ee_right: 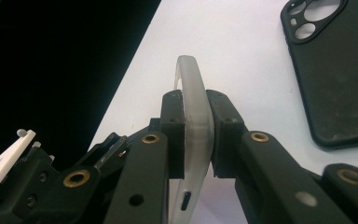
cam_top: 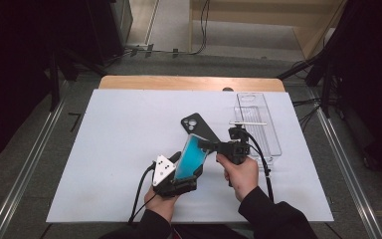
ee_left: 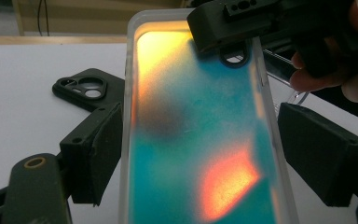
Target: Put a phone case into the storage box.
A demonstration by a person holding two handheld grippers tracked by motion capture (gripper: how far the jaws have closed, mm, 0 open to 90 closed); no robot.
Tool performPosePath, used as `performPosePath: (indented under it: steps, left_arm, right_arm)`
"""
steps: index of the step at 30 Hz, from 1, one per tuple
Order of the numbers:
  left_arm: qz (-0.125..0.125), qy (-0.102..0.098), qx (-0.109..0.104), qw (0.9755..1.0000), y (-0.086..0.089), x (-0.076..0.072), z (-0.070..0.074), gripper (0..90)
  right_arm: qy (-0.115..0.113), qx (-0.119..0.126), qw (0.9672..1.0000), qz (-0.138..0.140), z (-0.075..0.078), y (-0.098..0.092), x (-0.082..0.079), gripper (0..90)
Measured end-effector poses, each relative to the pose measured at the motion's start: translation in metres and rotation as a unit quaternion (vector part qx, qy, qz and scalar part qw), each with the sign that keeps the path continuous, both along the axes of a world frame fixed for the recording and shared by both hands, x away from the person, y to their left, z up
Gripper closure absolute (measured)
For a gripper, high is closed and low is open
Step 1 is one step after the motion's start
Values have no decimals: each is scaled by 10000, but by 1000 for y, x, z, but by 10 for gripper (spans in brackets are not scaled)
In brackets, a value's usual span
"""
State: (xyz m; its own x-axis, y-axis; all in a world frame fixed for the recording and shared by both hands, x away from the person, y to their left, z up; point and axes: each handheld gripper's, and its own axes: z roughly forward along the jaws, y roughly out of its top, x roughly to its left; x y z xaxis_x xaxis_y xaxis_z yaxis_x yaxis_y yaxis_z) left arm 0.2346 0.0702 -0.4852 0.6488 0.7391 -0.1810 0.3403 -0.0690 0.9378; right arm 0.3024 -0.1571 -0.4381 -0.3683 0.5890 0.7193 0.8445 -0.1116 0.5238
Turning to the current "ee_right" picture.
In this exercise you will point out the black phone case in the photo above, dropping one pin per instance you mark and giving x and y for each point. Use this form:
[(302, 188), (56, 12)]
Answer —
[(338, 77)]

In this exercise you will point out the frosted clear phone case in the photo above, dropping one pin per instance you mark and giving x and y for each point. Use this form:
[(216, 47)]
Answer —
[(197, 118)]

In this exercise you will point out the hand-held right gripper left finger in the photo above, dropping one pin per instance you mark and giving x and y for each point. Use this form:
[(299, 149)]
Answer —
[(175, 137)]

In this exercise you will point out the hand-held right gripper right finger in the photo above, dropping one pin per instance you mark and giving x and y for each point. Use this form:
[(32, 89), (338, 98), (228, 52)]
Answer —
[(227, 140)]

